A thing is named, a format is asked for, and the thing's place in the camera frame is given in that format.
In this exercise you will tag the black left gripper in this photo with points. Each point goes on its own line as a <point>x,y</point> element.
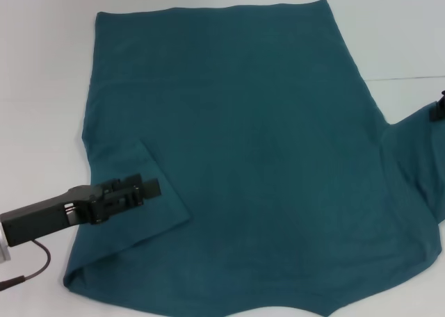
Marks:
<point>52,214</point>

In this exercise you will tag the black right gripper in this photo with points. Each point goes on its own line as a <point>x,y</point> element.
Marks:
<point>443,99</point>

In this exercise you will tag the teal blue t-shirt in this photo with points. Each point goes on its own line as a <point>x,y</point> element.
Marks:
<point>243,139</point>

